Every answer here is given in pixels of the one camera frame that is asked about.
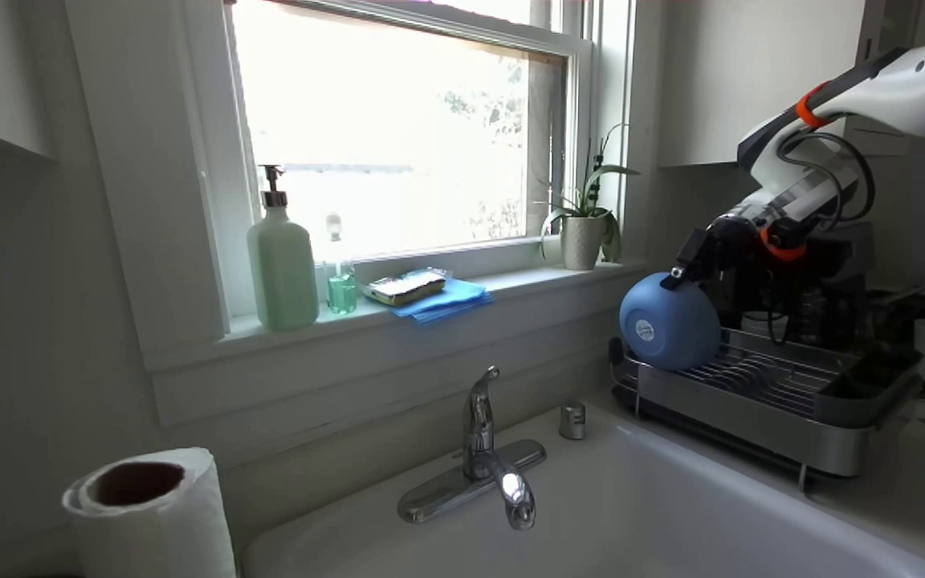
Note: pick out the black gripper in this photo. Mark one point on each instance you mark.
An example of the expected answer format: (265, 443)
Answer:
(735, 262)

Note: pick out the blue bowl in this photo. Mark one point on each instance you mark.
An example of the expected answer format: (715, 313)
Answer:
(670, 323)

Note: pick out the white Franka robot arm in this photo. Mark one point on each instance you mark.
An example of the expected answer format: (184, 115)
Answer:
(913, 91)

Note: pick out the silver dish rack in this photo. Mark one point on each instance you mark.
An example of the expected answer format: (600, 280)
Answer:
(773, 401)

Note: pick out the white kitchen sink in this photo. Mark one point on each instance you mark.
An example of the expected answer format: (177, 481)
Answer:
(612, 519)

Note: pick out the sponge in dish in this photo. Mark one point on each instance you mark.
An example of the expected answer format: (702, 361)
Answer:
(404, 288)

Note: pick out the potted plant in white pot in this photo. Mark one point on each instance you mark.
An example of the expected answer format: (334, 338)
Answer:
(581, 237)

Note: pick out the black coffee maker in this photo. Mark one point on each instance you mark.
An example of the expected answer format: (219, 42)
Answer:
(843, 283)

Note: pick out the chrome sprayer cap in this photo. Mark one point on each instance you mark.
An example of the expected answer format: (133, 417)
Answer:
(571, 422)

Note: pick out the dark gray utensil caddy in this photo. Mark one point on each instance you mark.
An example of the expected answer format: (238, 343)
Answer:
(869, 388)

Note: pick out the blue cloth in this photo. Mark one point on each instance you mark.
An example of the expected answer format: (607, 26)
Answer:
(451, 303)

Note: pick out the chrome faucet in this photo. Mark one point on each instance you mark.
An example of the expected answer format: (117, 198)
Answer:
(479, 454)

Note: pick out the white framed window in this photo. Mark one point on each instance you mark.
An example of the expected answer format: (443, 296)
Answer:
(398, 130)

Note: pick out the small teal bottle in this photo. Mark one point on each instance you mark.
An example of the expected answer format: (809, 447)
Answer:
(341, 289)

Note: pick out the green soap pump bottle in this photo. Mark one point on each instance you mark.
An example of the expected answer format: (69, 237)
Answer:
(284, 273)

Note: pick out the white paper towel roll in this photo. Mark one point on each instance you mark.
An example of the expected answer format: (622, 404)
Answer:
(158, 532)

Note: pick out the white wall cabinet with door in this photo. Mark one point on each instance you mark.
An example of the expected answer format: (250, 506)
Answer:
(719, 75)

